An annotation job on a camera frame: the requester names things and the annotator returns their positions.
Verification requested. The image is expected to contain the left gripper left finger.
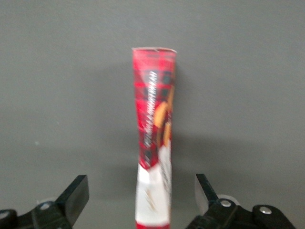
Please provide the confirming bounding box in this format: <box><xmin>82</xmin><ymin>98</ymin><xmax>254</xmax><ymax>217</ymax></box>
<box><xmin>0</xmin><ymin>175</ymin><xmax>90</xmax><ymax>229</ymax></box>

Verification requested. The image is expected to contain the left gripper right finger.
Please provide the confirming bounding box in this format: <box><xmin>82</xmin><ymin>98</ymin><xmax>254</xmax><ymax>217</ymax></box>
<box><xmin>190</xmin><ymin>173</ymin><xmax>296</xmax><ymax>229</ymax></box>

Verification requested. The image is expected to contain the red cookie box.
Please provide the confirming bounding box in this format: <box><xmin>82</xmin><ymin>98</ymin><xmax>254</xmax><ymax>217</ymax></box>
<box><xmin>132</xmin><ymin>47</ymin><xmax>177</xmax><ymax>229</ymax></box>

